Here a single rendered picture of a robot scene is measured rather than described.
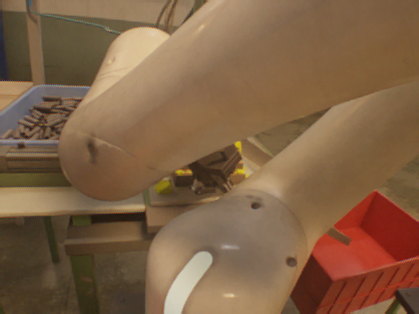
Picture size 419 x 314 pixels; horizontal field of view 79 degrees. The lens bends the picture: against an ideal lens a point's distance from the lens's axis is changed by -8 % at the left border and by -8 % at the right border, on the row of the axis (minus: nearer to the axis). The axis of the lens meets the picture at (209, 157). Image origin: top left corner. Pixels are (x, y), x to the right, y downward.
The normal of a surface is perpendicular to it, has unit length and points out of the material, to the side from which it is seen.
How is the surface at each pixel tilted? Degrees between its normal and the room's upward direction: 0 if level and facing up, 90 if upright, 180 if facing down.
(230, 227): 2
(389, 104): 83
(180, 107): 105
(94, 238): 0
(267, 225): 13
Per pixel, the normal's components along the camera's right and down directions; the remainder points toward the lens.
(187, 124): -0.32, 0.67
